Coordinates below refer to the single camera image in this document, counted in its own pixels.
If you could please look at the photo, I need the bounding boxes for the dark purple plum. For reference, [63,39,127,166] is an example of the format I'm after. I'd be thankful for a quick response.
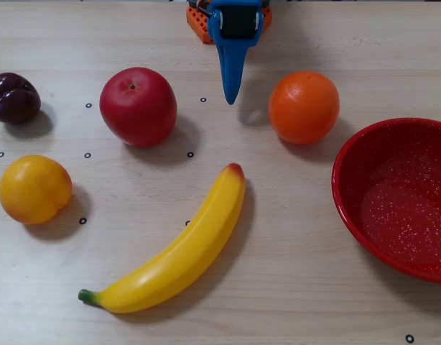
[0,72,42,126]

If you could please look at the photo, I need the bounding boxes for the red apple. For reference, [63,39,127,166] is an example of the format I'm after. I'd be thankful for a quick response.
[99,66,178,149]

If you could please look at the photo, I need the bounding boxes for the orange fruit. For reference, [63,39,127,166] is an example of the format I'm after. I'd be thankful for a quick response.
[267,70,340,146]

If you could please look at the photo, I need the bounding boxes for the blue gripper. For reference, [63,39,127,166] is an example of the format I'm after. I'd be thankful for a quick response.
[207,0,264,106]

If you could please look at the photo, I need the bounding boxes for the yellow banana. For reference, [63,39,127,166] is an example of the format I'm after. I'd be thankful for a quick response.
[78,162,247,314]

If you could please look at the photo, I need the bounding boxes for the orange robot base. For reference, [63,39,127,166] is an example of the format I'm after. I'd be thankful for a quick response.
[186,5,274,45]

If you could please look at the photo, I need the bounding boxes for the red speckled enamel bowl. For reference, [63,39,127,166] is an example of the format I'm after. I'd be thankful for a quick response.
[331,117,441,285]

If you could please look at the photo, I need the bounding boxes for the yellow peach fruit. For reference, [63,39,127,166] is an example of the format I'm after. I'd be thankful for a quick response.
[0,155,73,226]

